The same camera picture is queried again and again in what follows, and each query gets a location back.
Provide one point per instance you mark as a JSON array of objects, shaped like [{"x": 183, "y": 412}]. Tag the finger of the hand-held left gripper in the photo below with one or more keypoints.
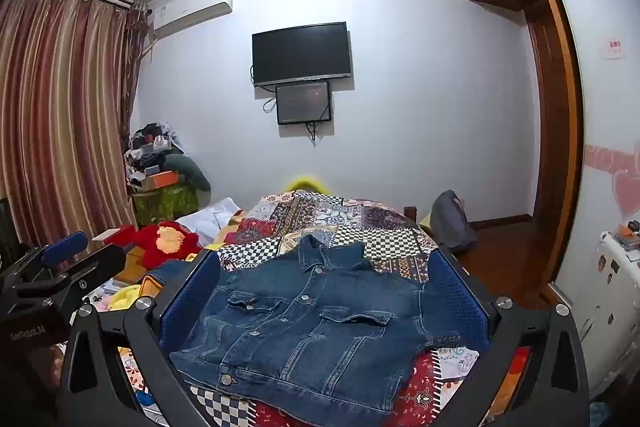
[
  {"x": 95, "y": 264},
  {"x": 65, "y": 246}
]

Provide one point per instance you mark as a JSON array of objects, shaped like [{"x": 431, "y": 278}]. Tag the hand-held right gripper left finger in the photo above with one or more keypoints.
[{"x": 190, "y": 302}]

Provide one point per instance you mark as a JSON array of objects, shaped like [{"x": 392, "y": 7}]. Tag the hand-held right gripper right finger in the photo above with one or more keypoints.
[{"x": 457, "y": 302}]

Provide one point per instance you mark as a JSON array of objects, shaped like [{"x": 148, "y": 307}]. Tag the blue denim jacket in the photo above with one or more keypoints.
[{"x": 300, "y": 322}]

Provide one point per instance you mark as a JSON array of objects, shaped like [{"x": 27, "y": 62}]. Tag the pink box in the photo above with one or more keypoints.
[{"x": 104, "y": 239}]

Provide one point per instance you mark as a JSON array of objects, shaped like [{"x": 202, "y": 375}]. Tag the wooden nightstand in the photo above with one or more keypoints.
[{"x": 130, "y": 264}]

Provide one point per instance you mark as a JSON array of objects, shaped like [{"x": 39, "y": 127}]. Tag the yellow blanket orange trim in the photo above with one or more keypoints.
[{"x": 127, "y": 297}]

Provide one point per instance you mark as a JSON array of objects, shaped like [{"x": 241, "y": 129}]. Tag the red plush toy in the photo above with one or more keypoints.
[{"x": 145, "y": 242}]

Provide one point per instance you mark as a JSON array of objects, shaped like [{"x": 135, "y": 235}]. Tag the grey backpack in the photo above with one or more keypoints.
[{"x": 450, "y": 222}]

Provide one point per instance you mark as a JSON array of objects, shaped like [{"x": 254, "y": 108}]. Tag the white pillow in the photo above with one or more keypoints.
[{"x": 210, "y": 217}]

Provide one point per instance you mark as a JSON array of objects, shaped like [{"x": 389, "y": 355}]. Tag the orange box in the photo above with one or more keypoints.
[{"x": 161, "y": 179}]

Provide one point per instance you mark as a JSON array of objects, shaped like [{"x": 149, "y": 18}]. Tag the pile of clutter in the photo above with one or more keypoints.
[{"x": 150, "y": 147}]

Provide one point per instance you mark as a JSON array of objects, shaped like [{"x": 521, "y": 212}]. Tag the dark green cushion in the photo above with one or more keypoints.
[{"x": 192, "y": 172}]

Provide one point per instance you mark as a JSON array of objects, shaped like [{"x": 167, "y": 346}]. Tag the patchwork bedspread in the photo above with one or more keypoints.
[{"x": 350, "y": 227}]

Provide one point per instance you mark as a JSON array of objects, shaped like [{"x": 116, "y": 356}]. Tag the striped curtain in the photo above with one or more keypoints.
[{"x": 60, "y": 107}]

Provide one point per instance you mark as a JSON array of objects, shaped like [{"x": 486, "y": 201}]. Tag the white sticker-covered cabinet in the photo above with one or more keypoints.
[{"x": 615, "y": 297}]

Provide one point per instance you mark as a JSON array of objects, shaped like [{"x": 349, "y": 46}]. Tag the yellow cushion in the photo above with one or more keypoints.
[{"x": 307, "y": 184}]

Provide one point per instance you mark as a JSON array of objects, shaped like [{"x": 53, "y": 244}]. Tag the brown wooden door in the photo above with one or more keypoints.
[{"x": 555, "y": 107}]

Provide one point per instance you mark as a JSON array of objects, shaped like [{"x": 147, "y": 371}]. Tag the white sliding door pink decals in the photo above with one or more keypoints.
[{"x": 600, "y": 117}]

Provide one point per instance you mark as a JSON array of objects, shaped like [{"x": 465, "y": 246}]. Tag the white air conditioner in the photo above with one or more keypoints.
[{"x": 195, "y": 9}]

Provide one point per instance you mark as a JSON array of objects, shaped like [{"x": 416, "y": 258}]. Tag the black wall television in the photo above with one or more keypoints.
[{"x": 300, "y": 52}]

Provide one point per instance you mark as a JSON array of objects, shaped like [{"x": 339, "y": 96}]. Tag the red white wall sticker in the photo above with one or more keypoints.
[{"x": 614, "y": 48}]

